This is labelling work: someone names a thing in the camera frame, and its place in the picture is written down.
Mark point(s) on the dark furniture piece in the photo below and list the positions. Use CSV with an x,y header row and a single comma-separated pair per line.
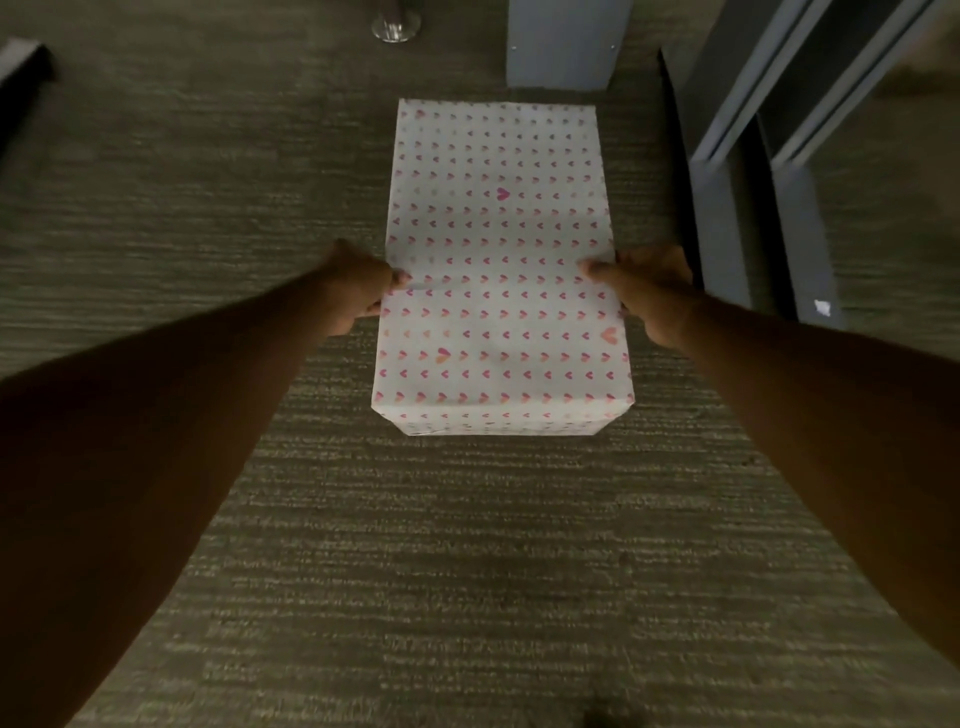
x,y
22,90

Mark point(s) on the person's right forearm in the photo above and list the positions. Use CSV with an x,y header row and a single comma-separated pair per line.
x,y
832,420

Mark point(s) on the person's left forearm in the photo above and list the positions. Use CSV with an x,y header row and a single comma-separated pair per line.
x,y
142,465

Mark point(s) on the person's right thumb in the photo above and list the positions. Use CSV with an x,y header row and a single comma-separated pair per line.
x,y
600,272

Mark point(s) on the heart-patterned gift-wrapped box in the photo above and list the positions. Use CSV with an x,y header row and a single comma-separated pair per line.
x,y
498,270

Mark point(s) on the person's right hand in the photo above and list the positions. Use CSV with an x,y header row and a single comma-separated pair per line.
x,y
654,296

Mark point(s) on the grey cabinet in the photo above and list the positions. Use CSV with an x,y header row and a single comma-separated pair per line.
x,y
564,41

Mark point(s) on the person's left hand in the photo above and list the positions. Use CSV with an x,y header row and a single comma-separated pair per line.
x,y
351,289

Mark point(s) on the white paper scrap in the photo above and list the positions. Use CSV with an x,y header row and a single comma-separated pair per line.
x,y
823,308

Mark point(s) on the person's left thumb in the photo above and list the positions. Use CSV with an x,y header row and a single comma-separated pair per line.
x,y
395,278

